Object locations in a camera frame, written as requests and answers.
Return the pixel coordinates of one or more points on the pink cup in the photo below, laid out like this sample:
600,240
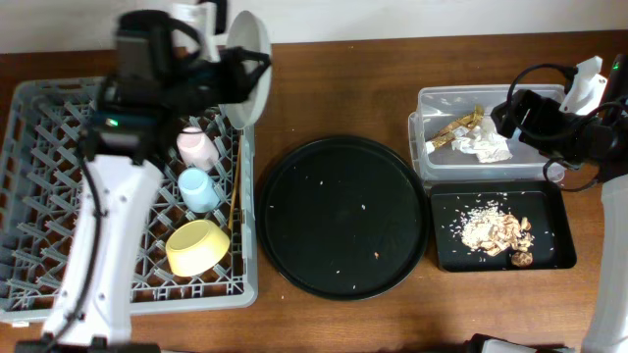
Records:
196,148

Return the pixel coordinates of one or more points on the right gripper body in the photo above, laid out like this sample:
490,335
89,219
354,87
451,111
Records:
520,114

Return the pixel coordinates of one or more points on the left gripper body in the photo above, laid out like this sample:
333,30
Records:
235,75

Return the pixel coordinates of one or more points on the white tissue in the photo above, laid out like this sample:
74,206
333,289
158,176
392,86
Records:
484,142

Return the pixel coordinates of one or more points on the gold snack wrapper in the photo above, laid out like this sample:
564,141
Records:
457,128

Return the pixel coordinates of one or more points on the grey plate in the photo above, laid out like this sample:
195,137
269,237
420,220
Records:
248,39

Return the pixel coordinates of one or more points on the food scraps and rice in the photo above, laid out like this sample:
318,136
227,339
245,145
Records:
487,226

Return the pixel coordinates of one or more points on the yellow bowl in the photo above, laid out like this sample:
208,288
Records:
196,247

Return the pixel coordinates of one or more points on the clear plastic bin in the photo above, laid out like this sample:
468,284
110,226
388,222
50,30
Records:
439,106

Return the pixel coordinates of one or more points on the blue cup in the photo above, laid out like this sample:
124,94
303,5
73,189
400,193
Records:
197,190

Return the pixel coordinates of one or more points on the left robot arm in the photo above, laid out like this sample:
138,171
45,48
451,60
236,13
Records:
166,70

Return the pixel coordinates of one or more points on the wooden chopstick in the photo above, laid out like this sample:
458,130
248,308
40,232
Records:
236,184

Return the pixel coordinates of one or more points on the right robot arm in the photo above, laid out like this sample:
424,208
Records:
608,329

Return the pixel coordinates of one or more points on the grey dishwasher rack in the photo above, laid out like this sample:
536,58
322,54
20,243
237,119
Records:
40,196

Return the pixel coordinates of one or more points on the black rectangular tray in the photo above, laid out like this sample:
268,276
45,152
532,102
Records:
454,205

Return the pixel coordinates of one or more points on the round black tray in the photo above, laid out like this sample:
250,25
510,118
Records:
343,218

